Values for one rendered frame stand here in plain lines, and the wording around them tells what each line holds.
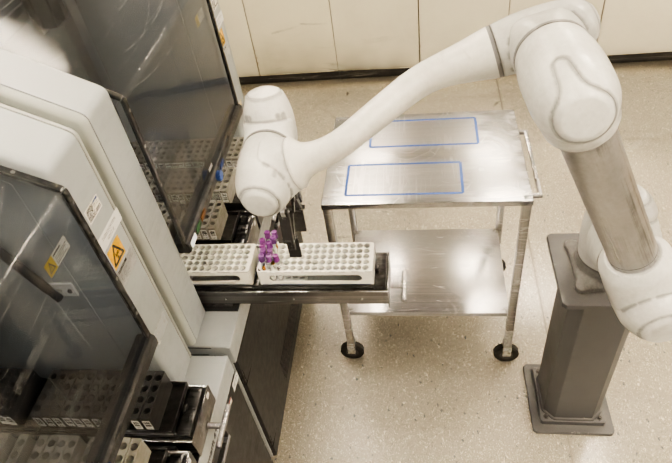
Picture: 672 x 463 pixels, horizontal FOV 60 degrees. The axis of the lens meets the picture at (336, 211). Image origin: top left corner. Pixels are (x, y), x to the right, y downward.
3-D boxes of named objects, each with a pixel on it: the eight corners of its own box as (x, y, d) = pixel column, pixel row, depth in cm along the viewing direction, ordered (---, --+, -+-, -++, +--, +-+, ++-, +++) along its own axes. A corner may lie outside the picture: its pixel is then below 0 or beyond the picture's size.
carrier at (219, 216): (221, 215, 173) (216, 200, 169) (228, 214, 172) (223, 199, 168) (212, 243, 164) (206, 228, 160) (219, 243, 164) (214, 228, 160)
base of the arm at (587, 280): (627, 231, 165) (632, 217, 161) (650, 293, 149) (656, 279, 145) (560, 232, 168) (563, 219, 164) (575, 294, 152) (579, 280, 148)
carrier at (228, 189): (233, 181, 184) (228, 166, 180) (239, 181, 183) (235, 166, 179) (224, 206, 175) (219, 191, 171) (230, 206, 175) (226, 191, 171)
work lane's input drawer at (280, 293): (140, 309, 161) (129, 288, 155) (156, 270, 171) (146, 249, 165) (406, 309, 150) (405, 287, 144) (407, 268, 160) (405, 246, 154)
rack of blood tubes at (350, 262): (260, 287, 153) (255, 272, 148) (267, 259, 160) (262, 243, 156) (374, 287, 148) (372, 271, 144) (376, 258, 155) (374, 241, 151)
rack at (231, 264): (147, 287, 157) (139, 272, 153) (158, 260, 165) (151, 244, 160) (253, 287, 153) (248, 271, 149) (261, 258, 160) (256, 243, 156)
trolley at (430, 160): (341, 360, 227) (310, 205, 171) (351, 270, 260) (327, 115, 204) (520, 363, 217) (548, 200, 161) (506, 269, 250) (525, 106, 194)
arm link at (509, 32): (483, 7, 110) (497, 41, 100) (582, -30, 105) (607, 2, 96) (498, 65, 119) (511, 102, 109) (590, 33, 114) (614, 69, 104)
